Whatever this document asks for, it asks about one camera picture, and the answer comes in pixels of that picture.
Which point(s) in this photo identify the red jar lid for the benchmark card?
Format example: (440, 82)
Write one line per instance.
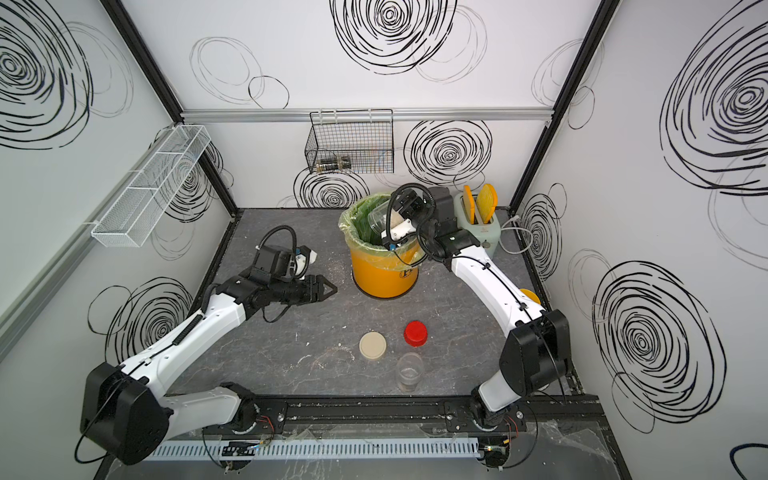
(415, 333)

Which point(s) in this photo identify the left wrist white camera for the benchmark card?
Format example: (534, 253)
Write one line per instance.
(303, 258)

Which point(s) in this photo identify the mint green toaster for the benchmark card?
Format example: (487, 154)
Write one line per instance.
(487, 233)

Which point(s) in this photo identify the left yellow toast slice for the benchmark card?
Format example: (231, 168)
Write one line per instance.
(469, 206)

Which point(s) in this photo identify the white slotted cable duct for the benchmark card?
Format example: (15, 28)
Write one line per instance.
(317, 449)

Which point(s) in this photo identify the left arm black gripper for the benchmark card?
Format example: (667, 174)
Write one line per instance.
(319, 289)

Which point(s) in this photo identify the black wire wall basket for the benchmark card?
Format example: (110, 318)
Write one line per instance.
(365, 135)

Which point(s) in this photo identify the orange trash bin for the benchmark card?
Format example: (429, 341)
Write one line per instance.
(384, 274)

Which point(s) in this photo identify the clear jar with oatmeal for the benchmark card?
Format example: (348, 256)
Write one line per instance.
(409, 372)

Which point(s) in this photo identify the dark item in basket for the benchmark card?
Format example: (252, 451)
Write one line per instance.
(333, 163)

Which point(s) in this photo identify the beige jar lid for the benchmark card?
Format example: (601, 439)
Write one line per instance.
(372, 345)

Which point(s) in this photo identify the green plastic bin liner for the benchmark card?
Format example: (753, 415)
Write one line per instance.
(354, 225)

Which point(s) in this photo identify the yellow mug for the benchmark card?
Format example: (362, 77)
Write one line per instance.
(529, 297)

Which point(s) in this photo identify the yellow toast slice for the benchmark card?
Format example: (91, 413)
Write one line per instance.
(469, 206)
(486, 203)

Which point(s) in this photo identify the right yellow toast slice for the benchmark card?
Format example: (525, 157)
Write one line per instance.
(486, 203)

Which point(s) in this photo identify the white wire wall shelf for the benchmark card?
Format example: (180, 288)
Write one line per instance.
(131, 218)

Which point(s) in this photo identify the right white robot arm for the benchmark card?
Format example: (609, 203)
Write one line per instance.
(537, 347)

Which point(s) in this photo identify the beige lidded oatmeal jar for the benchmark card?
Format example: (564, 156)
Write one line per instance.
(377, 222)

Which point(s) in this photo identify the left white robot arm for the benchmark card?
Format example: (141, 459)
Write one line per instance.
(127, 410)

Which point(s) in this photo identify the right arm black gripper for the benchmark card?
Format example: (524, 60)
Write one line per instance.
(416, 206)

